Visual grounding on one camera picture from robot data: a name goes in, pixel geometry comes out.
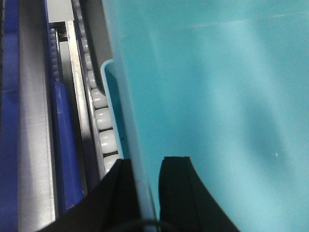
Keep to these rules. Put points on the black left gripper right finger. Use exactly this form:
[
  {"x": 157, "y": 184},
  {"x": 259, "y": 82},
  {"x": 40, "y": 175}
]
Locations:
[{"x": 185, "y": 203}]

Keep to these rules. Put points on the light teal plastic bin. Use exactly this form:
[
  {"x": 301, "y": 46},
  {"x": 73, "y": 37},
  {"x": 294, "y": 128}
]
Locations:
[{"x": 226, "y": 83}]

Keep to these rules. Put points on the white roller track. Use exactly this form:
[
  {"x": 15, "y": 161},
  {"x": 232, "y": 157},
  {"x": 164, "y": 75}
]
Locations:
[{"x": 89, "y": 20}]

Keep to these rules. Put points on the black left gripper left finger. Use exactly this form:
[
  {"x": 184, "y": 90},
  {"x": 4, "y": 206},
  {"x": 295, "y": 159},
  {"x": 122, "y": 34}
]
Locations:
[{"x": 111, "y": 203}]

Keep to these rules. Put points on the blue bin rear left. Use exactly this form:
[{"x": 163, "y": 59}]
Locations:
[{"x": 68, "y": 180}]

